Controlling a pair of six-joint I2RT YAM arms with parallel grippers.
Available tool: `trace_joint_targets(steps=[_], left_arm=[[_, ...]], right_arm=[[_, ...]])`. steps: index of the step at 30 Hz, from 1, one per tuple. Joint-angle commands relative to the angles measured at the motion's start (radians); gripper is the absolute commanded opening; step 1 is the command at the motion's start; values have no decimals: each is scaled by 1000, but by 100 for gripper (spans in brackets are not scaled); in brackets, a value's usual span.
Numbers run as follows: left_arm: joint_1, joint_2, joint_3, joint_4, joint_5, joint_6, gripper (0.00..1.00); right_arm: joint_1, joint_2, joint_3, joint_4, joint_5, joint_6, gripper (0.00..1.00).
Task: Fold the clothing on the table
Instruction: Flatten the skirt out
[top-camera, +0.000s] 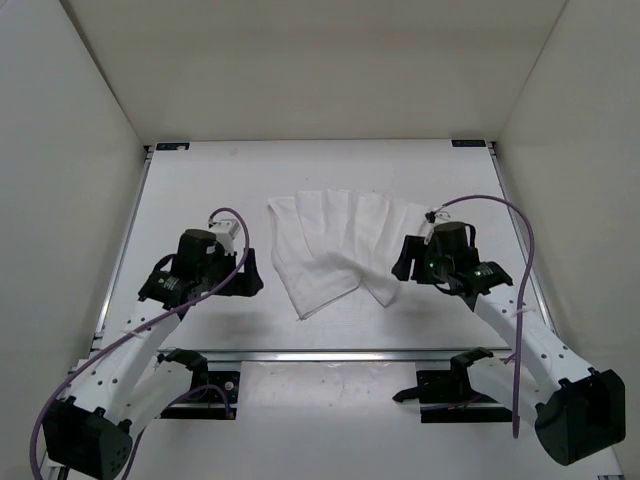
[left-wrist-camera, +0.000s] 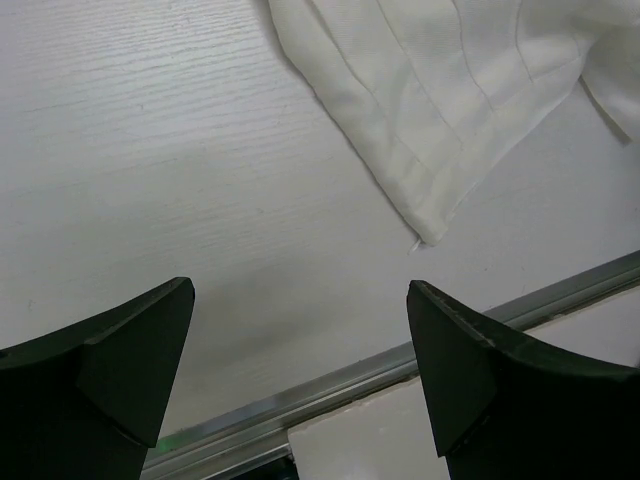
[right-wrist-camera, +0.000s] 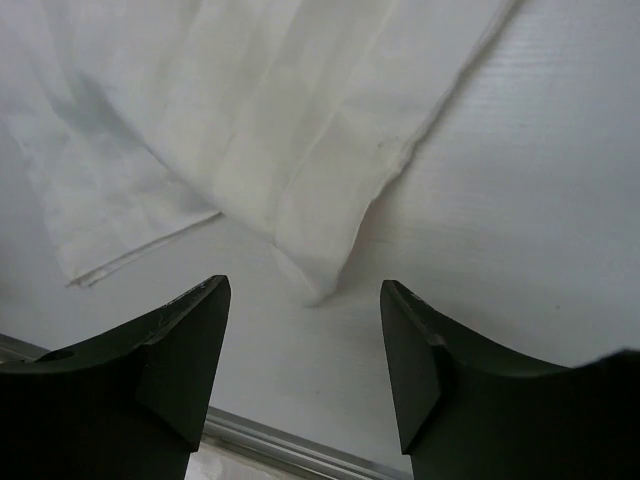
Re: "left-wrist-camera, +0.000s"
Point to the white skirt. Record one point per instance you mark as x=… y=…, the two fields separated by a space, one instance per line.
x=433 y=94

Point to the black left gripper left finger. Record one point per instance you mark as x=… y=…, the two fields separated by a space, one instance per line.
x=88 y=401

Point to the aluminium table edge rail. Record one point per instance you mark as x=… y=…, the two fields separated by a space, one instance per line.
x=255 y=435

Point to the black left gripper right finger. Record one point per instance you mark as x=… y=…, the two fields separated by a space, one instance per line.
x=505 y=405

